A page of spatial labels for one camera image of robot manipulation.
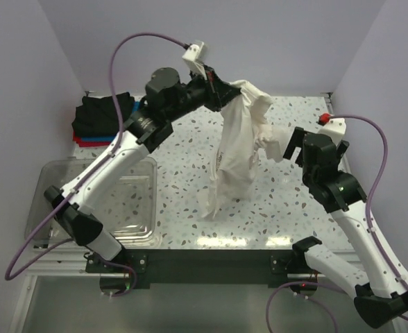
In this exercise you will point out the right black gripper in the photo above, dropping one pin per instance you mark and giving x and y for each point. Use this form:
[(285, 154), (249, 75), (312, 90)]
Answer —
[(301, 149)]

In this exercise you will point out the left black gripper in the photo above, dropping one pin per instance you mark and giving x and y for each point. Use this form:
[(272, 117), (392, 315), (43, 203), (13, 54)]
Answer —
[(213, 92)]

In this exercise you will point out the white printed t-shirt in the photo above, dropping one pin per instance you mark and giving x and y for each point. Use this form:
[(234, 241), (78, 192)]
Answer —
[(233, 168)]

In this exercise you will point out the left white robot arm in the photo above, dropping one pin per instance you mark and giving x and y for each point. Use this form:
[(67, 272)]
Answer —
[(166, 99)]

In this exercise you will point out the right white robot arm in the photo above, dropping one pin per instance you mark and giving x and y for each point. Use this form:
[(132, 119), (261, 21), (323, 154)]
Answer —
[(379, 290)]

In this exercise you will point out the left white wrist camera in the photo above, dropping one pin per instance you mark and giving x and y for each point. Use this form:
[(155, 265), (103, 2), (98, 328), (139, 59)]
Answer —
[(194, 57)]

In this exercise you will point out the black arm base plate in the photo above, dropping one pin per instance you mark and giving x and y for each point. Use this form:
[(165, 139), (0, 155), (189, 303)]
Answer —
[(141, 268)]

